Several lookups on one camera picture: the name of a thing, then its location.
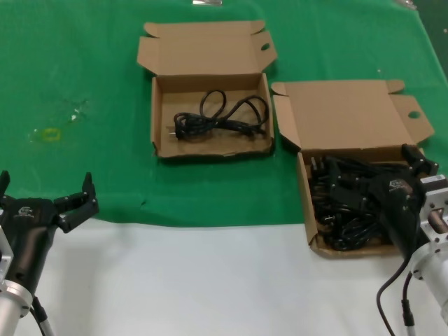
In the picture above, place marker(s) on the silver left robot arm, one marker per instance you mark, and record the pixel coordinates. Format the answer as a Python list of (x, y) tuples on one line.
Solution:
[(10, 304)]

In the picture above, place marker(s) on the open cardboard box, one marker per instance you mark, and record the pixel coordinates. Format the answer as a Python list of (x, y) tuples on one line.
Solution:
[(210, 63)]

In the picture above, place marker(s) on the small white scrap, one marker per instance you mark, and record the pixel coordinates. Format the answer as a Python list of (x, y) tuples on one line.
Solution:
[(73, 118)]

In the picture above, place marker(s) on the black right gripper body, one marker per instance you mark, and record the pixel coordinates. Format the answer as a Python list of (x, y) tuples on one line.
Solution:
[(402, 210)]

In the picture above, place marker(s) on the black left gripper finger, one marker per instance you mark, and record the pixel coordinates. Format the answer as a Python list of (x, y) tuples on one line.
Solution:
[(4, 185), (78, 210)]

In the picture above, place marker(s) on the grey metal object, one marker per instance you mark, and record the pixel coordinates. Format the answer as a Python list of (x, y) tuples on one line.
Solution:
[(407, 3)]

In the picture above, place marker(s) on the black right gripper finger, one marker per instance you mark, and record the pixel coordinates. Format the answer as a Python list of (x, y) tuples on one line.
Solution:
[(351, 190), (421, 164)]

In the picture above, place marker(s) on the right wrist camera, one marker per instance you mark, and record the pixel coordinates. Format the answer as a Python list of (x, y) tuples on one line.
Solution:
[(434, 179)]

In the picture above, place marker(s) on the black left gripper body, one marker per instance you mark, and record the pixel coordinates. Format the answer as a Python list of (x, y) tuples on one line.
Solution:
[(29, 238)]

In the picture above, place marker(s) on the silver metal object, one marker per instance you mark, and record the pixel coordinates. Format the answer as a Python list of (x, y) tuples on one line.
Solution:
[(207, 1)]

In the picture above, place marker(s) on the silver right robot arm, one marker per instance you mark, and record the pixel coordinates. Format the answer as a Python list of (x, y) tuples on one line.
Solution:
[(434, 273)]

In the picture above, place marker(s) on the green table cloth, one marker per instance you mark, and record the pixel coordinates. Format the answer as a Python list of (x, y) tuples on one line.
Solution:
[(105, 175)]

